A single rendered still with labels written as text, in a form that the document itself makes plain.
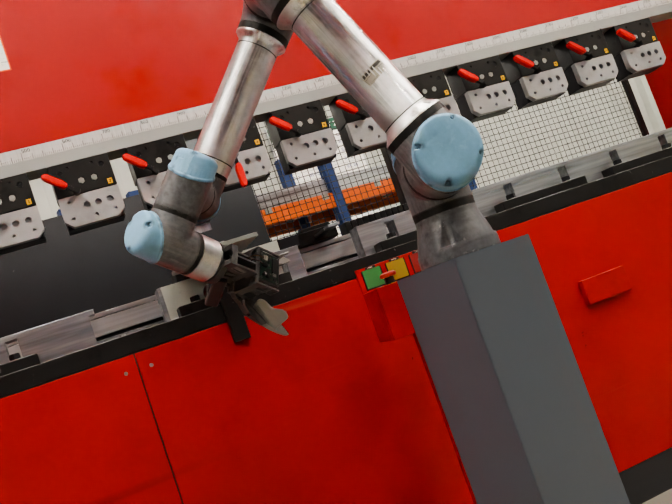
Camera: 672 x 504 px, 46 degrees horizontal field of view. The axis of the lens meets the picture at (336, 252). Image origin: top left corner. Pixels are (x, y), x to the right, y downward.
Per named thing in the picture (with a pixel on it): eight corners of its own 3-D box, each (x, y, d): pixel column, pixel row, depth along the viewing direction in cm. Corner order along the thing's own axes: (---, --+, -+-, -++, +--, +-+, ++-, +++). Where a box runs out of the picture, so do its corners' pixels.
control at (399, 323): (394, 340, 174) (367, 262, 176) (379, 342, 190) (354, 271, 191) (477, 310, 178) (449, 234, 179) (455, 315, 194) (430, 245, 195)
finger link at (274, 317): (298, 338, 141) (268, 297, 139) (275, 346, 145) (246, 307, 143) (306, 327, 144) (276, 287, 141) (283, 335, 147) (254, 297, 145)
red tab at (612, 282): (590, 304, 221) (581, 281, 222) (586, 305, 223) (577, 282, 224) (632, 288, 226) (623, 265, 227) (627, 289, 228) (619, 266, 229)
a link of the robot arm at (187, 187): (183, 155, 139) (159, 214, 137) (172, 140, 127) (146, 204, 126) (225, 171, 139) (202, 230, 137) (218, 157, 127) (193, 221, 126)
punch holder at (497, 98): (476, 115, 237) (457, 64, 238) (463, 125, 244) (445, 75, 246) (517, 104, 242) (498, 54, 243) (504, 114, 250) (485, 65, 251)
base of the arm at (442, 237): (518, 237, 142) (498, 185, 143) (454, 258, 134) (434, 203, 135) (466, 256, 155) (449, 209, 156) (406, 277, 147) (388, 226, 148)
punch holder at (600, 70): (583, 86, 250) (564, 37, 251) (568, 96, 258) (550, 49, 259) (620, 75, 255) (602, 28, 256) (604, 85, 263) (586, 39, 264)
